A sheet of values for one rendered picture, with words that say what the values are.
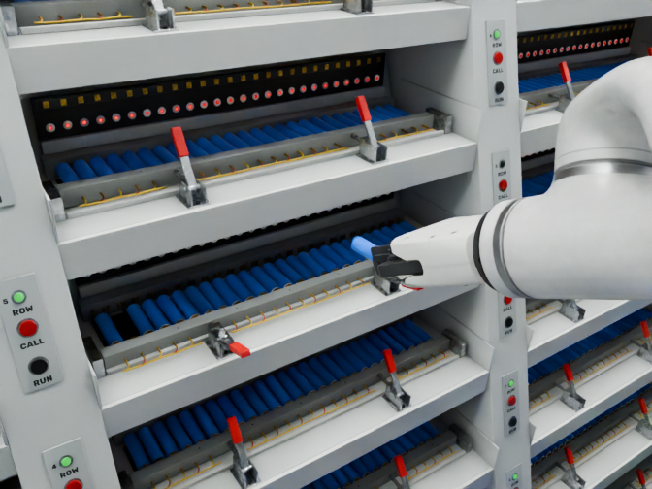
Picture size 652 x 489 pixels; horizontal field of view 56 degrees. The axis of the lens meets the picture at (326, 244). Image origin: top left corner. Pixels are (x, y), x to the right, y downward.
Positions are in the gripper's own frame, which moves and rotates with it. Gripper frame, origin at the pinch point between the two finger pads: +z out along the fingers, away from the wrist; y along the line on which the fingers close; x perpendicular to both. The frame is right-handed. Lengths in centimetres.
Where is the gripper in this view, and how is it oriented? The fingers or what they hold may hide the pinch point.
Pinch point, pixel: (396, 256)
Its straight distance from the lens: 66.2
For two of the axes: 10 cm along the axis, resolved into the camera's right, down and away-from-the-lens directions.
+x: 2.6, 9.6, 0.9
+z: -5.3, 0.6, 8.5
